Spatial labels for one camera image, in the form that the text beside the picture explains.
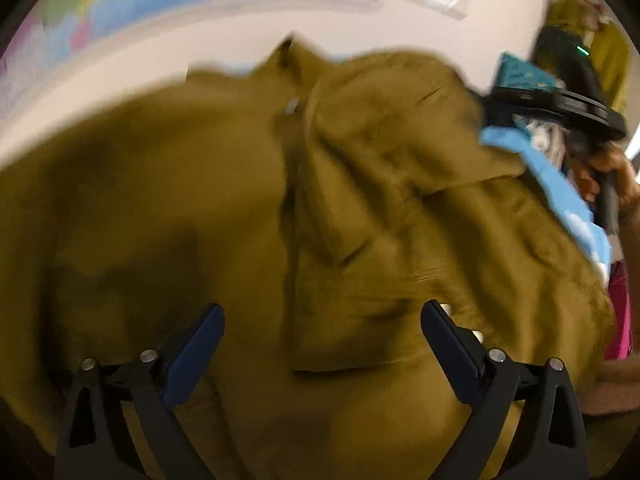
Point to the person's right hand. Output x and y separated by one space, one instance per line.
607 165

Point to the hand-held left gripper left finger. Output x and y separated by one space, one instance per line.
200 345

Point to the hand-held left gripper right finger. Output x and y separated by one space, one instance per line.
445 345

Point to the blue printed bed sheet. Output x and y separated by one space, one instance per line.
560 185

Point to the pink cloth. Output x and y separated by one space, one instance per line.
620 310

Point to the olive green jacket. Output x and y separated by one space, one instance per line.
250 210

